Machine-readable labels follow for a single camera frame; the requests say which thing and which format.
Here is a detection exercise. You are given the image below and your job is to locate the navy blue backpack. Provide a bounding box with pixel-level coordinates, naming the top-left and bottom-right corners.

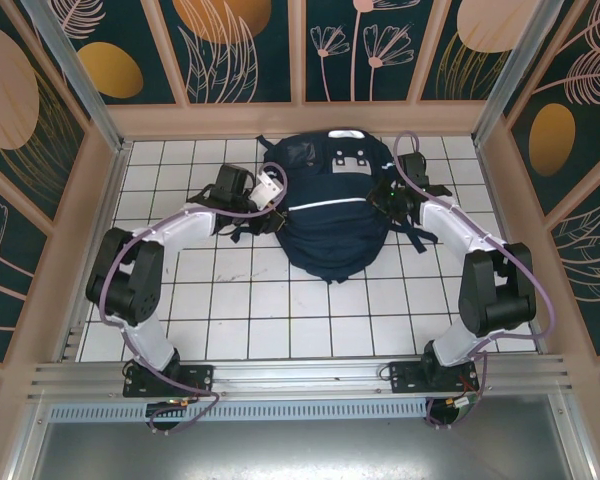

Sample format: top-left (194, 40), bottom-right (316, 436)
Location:
top-left (232, 128), bottom-right (444, 286)

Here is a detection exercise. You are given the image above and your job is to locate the grey metal sheet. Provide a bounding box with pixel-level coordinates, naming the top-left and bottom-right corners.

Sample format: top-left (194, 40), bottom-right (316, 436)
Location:
top-left (27, 418), bottom-right (596, 480)

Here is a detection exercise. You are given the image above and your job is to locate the aluminium floor edge rail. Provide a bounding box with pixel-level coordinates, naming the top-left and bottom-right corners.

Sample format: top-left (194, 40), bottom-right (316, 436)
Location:
top-left (54, 142), bottom-right (131, 362)

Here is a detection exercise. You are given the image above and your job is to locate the aluminium corner post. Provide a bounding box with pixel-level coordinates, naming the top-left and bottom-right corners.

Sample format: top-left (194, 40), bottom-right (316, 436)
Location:
top-left (18, 0), bottom-right (133, 154)
top-left (472, 0), bottom-right (567, 146)

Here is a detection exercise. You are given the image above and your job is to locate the aluminium mounting rail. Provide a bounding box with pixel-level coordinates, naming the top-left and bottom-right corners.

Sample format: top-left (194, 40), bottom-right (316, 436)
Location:
top-left (27, 352), bottom-right (576, 402)

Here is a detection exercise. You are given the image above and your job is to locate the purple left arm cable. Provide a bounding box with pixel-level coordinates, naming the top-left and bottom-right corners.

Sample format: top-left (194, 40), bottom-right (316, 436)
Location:
top-left (99, 162), bottom-right (289, 436)

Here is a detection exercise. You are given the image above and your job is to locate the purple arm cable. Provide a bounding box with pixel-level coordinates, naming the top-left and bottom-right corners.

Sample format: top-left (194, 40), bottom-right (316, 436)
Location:
top-left (392, 130), bottom-right (556, 431)
top-left (99, 162), bottom-right (289, 436)

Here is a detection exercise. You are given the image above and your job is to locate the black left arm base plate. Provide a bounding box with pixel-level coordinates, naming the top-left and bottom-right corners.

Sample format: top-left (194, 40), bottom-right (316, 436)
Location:
top-left (122, 363), bottom-right (215, 399)

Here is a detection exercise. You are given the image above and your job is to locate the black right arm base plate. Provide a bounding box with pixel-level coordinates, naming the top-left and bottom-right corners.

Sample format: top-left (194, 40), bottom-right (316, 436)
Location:
top-left (388, 359), bottom-right (482, 397)

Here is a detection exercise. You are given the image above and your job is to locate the grey slotted cable duct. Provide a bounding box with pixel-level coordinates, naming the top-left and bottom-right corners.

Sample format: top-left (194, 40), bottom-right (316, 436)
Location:
top-left (47, 401), bottom-right (431, 422)

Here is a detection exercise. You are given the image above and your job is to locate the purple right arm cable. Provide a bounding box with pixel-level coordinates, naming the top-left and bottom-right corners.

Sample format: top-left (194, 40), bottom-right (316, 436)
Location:
top-left (392, 130), bottom-right (556, 431)

